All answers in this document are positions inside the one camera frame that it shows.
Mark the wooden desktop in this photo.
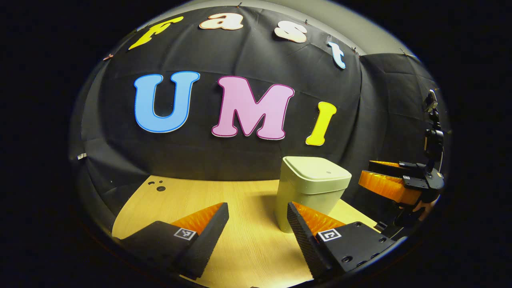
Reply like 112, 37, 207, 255
112, 175, 388, 288

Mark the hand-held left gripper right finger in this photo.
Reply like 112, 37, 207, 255
286, 201, 396, 281

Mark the pale green desktop garbage bin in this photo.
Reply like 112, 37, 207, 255
274, 156, 352, 234

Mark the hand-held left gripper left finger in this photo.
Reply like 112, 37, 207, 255
120, 202, 230, 280

